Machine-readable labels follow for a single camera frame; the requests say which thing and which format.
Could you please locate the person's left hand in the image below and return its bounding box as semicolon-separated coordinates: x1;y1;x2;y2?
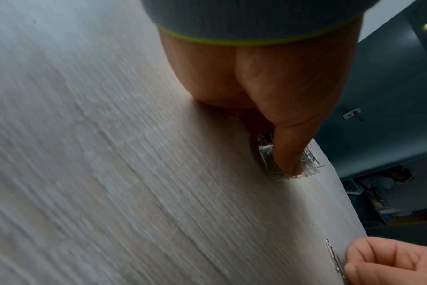
158;16;363;178

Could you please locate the silver paper clip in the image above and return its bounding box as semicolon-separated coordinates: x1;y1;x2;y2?
324;238;349;282

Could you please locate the person's right hand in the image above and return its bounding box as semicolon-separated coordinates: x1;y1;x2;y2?
343;236;427;285

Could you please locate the grey sleeve with green trim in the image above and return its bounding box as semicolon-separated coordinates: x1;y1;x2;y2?
140;0;418;46

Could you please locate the silver door handle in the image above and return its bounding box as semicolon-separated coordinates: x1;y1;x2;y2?
342;107;365;122

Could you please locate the clear box of paper clips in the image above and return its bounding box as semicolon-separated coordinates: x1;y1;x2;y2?
254;132;326;181

